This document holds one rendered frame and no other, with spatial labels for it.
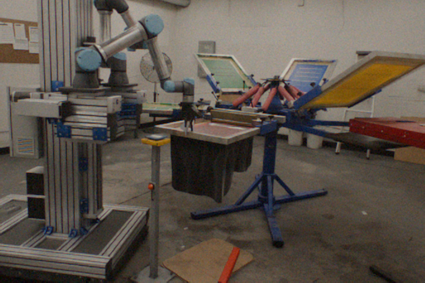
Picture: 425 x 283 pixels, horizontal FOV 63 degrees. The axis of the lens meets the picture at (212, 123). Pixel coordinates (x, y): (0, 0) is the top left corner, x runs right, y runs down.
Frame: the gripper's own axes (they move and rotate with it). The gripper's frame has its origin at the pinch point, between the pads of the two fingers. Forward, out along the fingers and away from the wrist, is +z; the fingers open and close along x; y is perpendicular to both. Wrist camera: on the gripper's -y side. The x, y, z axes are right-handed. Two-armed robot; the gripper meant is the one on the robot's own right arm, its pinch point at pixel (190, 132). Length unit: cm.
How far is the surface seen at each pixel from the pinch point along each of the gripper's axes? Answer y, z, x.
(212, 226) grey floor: 19, 98, -68
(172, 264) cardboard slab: 9, 96, 2
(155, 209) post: 10, 49, 20
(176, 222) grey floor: 50, 98, -55
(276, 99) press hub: -5, -14, -139
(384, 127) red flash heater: -109, -11, -54
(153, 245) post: 11, 74, 21
